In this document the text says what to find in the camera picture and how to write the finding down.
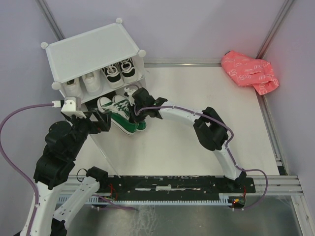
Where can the white slotted cable duct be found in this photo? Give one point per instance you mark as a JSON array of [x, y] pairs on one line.
[[94, 200]]

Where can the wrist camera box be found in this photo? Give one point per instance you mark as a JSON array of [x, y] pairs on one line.
[[70, 106], [128, 92]]

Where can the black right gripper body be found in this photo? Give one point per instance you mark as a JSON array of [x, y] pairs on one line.
[[137, 106]]

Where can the pink patterned bag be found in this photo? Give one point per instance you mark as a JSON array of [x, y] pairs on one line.
[[249, 72]]

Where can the white leather sneaker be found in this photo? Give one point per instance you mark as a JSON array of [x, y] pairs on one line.
[[73, 88], [92, 83]]

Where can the white plastic shoe cabinet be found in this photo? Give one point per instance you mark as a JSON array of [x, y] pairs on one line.
[[90, 51]]

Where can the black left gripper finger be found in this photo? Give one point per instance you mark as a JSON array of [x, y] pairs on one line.
[[90, 120], [103, 122]]

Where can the black white canvas sneaker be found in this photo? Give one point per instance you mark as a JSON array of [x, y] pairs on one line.
[[113, 76]]

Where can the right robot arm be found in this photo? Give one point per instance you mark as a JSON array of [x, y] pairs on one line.
[[211, 131]]

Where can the green canvas sneaker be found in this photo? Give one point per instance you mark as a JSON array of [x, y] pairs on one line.
[[105, 105], [120, 116]]

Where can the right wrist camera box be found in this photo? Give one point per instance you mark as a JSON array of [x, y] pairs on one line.
[[128, 92]]

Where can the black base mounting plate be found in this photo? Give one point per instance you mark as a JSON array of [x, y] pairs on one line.
[[171, 187]]

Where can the aluminium frame rail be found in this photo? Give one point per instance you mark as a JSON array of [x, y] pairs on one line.
[[181, 62]]

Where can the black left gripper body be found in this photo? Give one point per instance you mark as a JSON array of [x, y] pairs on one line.
[[81, 129]]

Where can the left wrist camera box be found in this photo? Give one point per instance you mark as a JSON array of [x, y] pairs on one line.
[[70, 106]]

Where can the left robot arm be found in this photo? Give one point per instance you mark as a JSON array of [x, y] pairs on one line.
[[51, 173]]

